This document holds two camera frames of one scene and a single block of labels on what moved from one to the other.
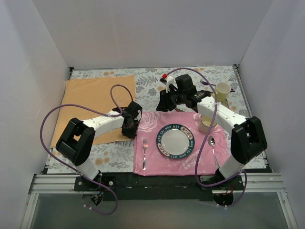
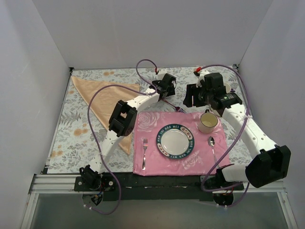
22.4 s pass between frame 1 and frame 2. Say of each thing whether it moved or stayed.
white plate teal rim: stayed
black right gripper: moved
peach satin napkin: moved
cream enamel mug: stayed
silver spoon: stayed
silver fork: stayed
